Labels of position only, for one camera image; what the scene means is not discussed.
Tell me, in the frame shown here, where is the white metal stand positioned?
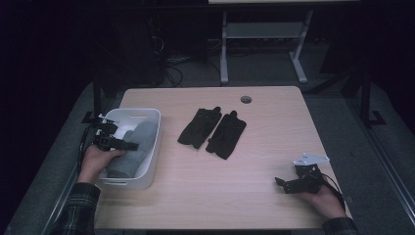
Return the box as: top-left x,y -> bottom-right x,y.
219,9 -> 314,85

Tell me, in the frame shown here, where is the person's right hand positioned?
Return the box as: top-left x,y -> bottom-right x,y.
297,183 -> 347,220

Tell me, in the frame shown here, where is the hand-held gripper black cable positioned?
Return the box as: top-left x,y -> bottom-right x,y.
75,122 -> 100,174
320,173 -> 347,211

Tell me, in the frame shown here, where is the metal floor rail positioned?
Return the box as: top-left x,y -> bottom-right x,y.
346,97 -> 415,227
41,169 -> 96,235

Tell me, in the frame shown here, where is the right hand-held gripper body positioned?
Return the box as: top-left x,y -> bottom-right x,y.
292,152 -> 331,195

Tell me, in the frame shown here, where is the grey knitted glove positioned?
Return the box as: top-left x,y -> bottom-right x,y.
105,119 -> 159,179

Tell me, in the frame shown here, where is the left hand-held gripper black cable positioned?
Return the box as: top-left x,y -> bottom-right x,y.
75,122 -> 100,174

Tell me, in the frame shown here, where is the black glove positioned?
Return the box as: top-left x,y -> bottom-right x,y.
205,110 -> 248,161
176,106 -> 223,150

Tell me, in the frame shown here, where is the white plastic bin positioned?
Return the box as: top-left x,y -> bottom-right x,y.
95,108 -> 162,191

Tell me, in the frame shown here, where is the black metal post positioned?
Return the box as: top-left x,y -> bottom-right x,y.
81,69 -> 105,125
359,69 -> 388,129

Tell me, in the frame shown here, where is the person's left hand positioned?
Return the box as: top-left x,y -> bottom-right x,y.
77,144 -> 127,186

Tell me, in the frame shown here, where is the bundle of floor cables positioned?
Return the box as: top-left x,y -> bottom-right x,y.
149,34 -> 223,88

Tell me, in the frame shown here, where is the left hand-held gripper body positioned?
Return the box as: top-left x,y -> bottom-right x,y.
92,113 -> 122,152

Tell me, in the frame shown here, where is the right hand-held gripper black cable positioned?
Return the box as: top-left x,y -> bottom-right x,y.
320,173 -> 347,211

